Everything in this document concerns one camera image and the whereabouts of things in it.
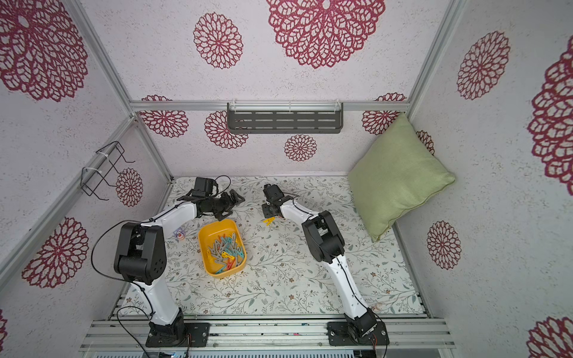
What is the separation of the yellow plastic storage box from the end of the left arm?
0.10 metres

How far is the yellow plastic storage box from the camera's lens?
89 centimetres

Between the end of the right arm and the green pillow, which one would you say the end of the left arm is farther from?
the green pillow

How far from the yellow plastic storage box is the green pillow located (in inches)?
22.5

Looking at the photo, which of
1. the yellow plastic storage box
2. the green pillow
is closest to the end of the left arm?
the yellow plastic storage box

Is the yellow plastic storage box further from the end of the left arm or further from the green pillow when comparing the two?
the green pillow

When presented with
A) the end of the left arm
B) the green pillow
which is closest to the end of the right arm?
the end of the left arm

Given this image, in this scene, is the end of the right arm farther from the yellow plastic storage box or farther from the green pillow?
the green pillow

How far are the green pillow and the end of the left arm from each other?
57cm

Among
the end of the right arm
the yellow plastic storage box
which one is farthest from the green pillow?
the yellow plastic storage box

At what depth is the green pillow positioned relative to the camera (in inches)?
30.6

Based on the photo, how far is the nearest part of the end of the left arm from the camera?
2.39 feet
